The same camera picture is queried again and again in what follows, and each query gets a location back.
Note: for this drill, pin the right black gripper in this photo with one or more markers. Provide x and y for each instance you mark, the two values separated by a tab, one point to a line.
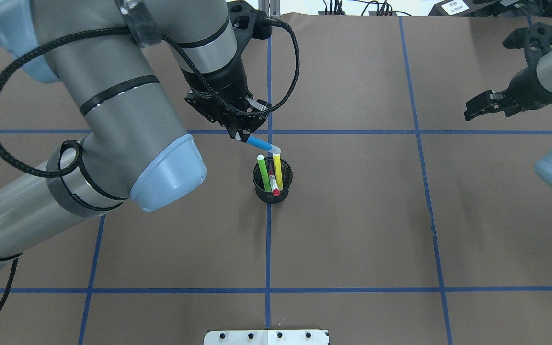
524	87

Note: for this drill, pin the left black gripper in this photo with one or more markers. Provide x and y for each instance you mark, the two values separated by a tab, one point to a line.
219	85

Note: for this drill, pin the blue marker pen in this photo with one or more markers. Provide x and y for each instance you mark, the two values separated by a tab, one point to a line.
263	145

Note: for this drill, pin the white red-capped marker pen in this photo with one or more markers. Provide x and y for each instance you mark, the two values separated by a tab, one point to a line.
275	190

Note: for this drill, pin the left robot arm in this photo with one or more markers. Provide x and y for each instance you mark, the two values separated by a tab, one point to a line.
137	147

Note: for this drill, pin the green marker pen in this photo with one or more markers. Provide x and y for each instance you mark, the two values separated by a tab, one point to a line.
264	173

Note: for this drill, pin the yellow marker pen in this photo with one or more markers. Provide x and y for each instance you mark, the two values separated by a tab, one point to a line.
278	170

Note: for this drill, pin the black mesh pen cup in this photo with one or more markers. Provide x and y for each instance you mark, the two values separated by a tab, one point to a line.
264	196

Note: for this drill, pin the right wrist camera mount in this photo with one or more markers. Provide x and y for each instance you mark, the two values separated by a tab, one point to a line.
535	41

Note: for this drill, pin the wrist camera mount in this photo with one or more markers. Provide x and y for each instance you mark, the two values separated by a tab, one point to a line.
535	41
248	23

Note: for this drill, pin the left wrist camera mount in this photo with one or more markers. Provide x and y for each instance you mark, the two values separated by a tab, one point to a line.
248	23

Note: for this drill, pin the grey metal post bracket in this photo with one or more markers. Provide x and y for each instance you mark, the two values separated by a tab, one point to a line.
271	7

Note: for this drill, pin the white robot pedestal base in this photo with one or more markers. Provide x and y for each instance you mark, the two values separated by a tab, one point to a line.
267	337

